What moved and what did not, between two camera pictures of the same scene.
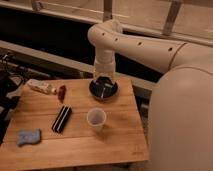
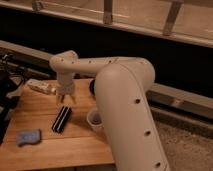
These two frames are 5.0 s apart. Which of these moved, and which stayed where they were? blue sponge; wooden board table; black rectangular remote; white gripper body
Moved: white gripper body
Stayed: wooden board table; black rectangular remote; blue sponge
